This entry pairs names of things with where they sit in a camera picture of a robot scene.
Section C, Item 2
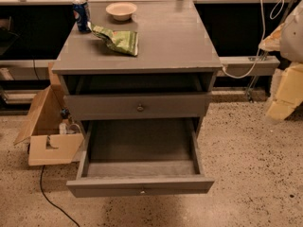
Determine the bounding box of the white ceramic bowl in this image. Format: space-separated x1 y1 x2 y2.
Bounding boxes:
106 2 137 22

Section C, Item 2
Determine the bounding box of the grey middle drawer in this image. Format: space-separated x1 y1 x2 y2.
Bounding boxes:
64 92 211 120

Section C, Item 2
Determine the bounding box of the open grey bottom drawer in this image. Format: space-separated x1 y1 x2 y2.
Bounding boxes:
66 118 214 198

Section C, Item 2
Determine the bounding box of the blue pepsi can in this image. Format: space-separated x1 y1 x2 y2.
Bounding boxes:
73 0 90 32

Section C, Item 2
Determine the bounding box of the open cardboard box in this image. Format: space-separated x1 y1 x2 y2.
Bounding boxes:
14 62 84 166

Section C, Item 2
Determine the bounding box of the white hanging cable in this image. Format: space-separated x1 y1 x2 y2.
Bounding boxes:
222 0 286 80

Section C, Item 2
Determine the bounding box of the black floor cable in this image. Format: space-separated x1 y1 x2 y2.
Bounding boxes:
39 165 81 227

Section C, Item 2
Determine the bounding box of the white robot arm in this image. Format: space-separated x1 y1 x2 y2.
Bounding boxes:
258 1 303 122

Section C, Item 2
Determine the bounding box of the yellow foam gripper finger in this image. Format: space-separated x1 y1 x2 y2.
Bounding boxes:
265 62 303 121
258 24 284 52

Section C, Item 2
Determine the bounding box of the grey drawer cabinet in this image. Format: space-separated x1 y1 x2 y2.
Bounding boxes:
51 0 223 134

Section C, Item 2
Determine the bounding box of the green jalapeno chip bag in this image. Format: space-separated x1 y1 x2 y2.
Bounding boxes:
87 22 138 56

